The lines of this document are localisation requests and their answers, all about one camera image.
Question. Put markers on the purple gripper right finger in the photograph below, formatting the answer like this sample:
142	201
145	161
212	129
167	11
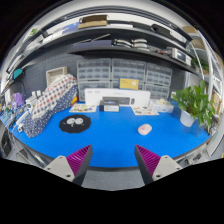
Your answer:
152	166

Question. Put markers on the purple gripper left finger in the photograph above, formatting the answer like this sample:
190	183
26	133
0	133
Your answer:
72	168

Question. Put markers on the pink computer mouse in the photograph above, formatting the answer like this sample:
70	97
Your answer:
144	129

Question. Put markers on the round black mouse pad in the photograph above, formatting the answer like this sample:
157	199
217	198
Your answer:
75	123

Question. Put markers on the blue table mat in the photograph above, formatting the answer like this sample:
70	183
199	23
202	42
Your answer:
113	136

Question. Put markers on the right picture card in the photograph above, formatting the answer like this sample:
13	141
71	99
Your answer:
143	111

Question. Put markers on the picture card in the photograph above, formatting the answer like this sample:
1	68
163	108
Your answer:
143	111
82	108

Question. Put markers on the left picture card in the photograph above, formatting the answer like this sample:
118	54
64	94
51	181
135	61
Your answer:
82	108

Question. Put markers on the clear plastic box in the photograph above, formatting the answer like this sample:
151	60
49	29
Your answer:
161	106

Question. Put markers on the small black white box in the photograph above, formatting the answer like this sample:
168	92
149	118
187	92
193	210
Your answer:
109	106

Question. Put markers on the patterned fabric bundle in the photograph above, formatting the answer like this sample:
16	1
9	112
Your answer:
58	96

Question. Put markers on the white keyboard box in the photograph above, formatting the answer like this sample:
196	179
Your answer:
93	96

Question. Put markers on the potted green plant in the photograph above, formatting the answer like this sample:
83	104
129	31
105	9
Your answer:
195	105

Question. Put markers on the right grey drawer cabinet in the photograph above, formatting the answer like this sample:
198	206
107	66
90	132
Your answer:
158	81

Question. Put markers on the grey drawer cabinet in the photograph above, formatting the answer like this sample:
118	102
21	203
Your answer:
122	68
93	73
158	81

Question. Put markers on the purple object at left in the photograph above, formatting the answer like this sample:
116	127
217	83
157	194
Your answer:
18	100

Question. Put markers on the yellow label box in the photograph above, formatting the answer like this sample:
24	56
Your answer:
127	83

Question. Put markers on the left grey drawer cabinet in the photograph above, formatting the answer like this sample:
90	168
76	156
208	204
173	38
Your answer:
93	73

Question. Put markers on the middle grey drawer cabinet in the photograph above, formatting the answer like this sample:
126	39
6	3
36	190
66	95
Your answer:
122	68

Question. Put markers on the lower black shelf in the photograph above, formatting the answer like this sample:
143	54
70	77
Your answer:
136	52

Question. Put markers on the black shelf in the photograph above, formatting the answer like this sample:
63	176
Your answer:
136	52
130	30

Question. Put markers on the upper black shelf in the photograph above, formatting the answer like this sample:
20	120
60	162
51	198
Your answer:
130	30

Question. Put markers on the cardboard box on shelf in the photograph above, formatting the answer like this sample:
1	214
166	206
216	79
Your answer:
93	21

